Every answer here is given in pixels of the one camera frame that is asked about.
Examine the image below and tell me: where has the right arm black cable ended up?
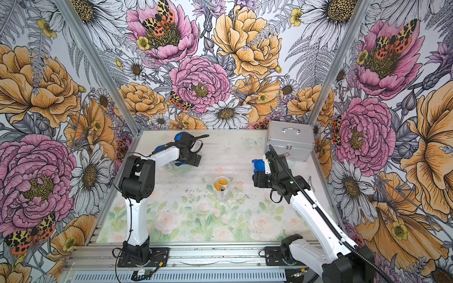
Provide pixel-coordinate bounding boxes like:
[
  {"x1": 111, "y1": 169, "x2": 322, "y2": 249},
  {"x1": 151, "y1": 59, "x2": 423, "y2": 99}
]
[{"x1": 268, "y1": 144, "x2": 394, "y2": 283}]

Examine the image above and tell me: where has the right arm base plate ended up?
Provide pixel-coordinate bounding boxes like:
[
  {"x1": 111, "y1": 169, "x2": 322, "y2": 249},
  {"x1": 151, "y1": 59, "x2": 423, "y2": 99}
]
[{"x1": 258, "y1": 246, "x2": 306, "y2": 266}]

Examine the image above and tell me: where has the silver metal case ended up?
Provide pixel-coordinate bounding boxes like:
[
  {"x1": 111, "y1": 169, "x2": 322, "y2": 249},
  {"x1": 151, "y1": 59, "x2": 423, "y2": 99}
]
[{"x1": 266, "y1": 121, "x2": 315, "y2": 162}]

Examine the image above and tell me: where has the left aluminium frame post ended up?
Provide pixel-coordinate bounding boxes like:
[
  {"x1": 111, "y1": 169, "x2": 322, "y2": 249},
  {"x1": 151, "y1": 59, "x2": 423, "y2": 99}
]
[{"x1": 55, "y1": 1, "x2": 140, "y2": 137}]

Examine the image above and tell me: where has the aluminium front rail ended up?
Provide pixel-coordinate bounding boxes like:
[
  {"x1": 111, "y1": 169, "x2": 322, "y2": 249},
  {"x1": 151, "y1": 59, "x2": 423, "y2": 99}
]
[{"x1": 61, "y1": 242, "x2": 324, "y2": 283}]

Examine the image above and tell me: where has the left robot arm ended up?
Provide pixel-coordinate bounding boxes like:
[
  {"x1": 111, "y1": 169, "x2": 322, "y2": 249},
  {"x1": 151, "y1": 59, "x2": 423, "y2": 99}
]
[{"x1": 117, "y1": 132, "x2": 209, "y2": 268}]

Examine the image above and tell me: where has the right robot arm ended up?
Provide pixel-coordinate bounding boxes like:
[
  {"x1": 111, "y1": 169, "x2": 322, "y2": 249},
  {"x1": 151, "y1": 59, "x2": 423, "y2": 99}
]
[{"x1": 252, "y1": 147, "x2": 376, "y2": 283}]

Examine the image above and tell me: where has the clear plastic cup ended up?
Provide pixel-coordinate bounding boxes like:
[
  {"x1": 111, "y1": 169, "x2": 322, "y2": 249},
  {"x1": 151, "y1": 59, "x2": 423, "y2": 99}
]
[{"x1": 214, "y1": 176, "x2": 231, "y2": 202}]

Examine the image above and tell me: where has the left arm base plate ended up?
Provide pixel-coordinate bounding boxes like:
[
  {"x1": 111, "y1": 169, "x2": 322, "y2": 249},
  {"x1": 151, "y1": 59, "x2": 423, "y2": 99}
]
[{"x1": 116, "y1": 247, "x2": 170, "y2": 268}]

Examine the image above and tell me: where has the right aluminium frame post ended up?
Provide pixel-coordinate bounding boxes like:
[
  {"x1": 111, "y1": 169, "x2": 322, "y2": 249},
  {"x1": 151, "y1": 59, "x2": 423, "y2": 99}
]
[{"x1": 308, "y1": 0, "x2": 372, "y2": 126}]

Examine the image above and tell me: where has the aluminium frame post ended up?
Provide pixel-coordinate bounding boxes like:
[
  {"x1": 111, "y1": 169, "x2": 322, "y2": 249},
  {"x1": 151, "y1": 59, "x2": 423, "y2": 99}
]
[
  {"x1": 55, "y1": 1, "x2": 140, "y2": 137},
  {"x1": 308, "y1": 0, "x2": 372, "y2": 126}
]

